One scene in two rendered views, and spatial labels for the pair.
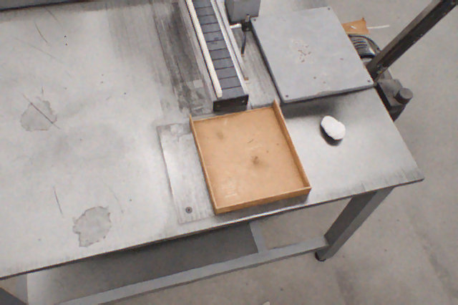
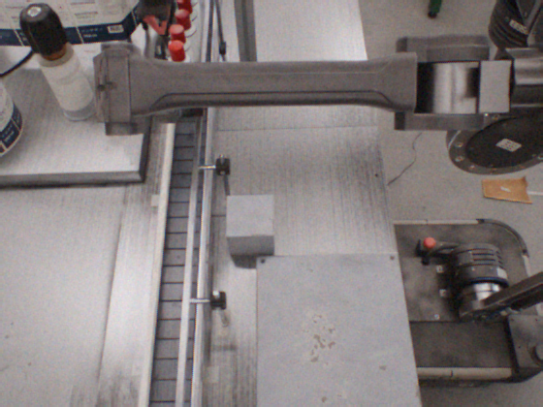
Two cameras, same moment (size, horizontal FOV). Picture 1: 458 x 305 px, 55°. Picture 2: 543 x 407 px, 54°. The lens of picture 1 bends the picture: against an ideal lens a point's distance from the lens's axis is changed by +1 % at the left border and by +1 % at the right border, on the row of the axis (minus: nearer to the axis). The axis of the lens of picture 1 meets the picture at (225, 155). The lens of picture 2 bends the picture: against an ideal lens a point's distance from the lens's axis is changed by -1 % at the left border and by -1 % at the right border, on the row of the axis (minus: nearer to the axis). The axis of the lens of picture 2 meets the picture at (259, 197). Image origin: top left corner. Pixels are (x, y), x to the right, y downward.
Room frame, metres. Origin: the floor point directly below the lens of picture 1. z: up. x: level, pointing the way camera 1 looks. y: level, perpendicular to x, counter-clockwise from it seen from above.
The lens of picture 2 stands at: (0.71, -0.25, 1.88)
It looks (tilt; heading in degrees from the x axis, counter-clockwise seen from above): 58 degrees down; 25
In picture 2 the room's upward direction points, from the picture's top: 5 degrees counter-clockwise
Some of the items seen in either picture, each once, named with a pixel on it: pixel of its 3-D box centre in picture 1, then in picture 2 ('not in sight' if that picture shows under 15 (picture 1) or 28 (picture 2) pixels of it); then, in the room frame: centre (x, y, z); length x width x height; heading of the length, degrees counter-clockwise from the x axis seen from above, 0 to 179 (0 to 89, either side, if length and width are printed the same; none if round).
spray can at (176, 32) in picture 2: not in sight; (183, 63); (1.51, 0.30, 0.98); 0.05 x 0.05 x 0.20
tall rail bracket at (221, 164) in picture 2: not in sight; (214, 178); (1.27, 0.12, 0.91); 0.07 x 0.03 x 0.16; 112
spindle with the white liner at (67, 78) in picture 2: not in sight; (59, 64); (1.38, 0.54, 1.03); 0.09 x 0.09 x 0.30
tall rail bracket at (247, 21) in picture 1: (237, 37); (209, 309); (0.99, 0.01, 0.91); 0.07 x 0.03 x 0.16; 112
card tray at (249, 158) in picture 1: (247, 152); not in sight; (0.62, -0.06, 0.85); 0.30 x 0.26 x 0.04; 22
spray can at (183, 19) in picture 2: not in sight; (188, 47); (1.56, 0.31, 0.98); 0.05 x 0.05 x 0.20
